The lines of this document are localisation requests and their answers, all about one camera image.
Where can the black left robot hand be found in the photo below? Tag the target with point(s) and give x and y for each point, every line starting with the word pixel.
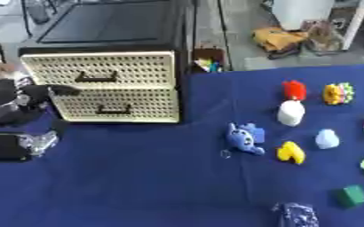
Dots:
pixel 4 91

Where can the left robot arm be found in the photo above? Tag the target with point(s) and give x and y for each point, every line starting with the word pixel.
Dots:
pixel 9 146

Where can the pale pierced drawer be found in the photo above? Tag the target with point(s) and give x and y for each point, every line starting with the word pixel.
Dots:
pixel 154 103
pixel 138 63

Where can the black cabinet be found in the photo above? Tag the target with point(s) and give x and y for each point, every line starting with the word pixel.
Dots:
pixel 112 23

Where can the brown box with pens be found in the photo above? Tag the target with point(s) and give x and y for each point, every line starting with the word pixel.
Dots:
pixel 208 60

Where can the black tripod leg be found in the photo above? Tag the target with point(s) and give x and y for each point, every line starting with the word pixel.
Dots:
pixel 224 35

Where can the blue soft toy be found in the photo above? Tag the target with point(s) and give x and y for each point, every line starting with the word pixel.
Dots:
pixel 244 139

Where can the yellow bag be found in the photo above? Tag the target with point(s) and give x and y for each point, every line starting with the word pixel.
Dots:
pixel 275 40

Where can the white cylinder toy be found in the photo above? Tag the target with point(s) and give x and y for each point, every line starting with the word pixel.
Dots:
pixel 291 113

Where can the red toy block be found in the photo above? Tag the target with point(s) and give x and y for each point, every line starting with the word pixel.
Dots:
pixel 294 90

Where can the yellow toy duck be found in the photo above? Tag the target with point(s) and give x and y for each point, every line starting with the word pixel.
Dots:
pixel 290 152

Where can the white bin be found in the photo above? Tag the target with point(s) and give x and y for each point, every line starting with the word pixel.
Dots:
pixel 301 11

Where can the brown bag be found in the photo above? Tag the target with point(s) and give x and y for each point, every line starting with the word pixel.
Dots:
pixel 325 37

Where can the light blue block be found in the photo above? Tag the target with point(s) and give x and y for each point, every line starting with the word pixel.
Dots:
pixel 327 139

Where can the yellow and green toy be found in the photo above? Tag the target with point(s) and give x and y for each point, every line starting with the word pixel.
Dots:
pixel 337 94

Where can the green cube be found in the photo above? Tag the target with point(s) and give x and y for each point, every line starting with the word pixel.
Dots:
pixel 352 196

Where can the white post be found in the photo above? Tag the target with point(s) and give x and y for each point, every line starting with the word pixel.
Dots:
pixel 357 23

